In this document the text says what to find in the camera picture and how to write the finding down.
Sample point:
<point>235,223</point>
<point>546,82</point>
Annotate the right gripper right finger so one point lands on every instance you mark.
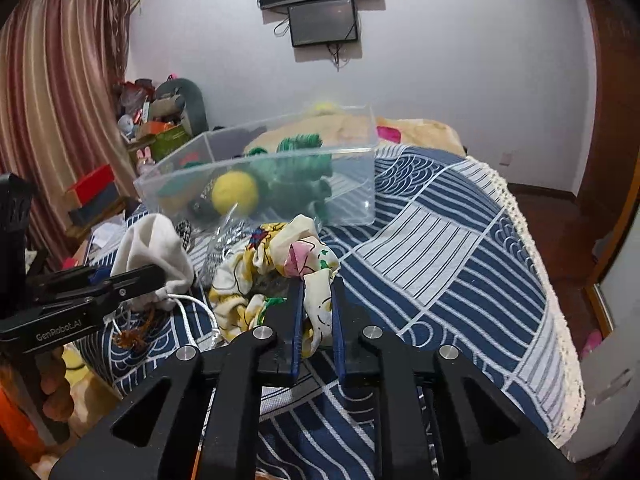
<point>437,416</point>

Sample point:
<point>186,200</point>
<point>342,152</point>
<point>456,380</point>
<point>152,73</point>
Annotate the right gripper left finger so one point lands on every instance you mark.
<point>197,415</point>

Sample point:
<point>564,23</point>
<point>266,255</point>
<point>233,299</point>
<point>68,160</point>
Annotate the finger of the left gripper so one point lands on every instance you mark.
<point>86,284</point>

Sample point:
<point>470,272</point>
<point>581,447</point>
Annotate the white cloth pouch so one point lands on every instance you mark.
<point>154,240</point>

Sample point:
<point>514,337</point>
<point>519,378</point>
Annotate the yellow ball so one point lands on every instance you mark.
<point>235,189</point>

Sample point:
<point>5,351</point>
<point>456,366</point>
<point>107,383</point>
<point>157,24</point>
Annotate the yellow floral cloth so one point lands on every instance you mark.
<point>253,278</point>

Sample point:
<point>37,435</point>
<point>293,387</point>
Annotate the green knitted item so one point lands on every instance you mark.
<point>293,184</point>

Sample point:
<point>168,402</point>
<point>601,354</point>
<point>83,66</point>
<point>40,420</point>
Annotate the black chain-pattern hat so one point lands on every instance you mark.
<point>187,200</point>

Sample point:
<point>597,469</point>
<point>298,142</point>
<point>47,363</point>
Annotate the bagged grey knit item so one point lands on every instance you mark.
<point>213,245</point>

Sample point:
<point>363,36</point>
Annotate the red box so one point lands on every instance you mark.
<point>88,187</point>

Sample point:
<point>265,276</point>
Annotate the pink rabbit toy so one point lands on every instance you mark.
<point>145,161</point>

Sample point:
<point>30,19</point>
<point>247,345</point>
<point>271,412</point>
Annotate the blue white patterned tablecloth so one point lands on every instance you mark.
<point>447,260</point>

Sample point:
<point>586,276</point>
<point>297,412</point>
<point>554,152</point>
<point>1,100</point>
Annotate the pink plush slipper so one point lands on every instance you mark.
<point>593,341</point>

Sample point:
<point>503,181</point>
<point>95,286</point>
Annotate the green storage box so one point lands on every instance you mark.
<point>160,144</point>

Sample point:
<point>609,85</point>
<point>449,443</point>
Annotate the striped brown curtain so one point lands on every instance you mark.
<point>60,63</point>

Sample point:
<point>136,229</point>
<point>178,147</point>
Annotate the clear plastic storage bin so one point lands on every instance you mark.
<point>213,153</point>

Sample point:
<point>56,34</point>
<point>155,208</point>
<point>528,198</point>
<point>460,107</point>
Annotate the beige plush blanket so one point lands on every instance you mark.
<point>400,132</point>

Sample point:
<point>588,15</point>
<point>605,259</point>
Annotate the yellow fuzzy headband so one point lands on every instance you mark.
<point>325,108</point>

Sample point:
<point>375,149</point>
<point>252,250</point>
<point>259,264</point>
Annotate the small wall monitor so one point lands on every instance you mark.
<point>323,22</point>

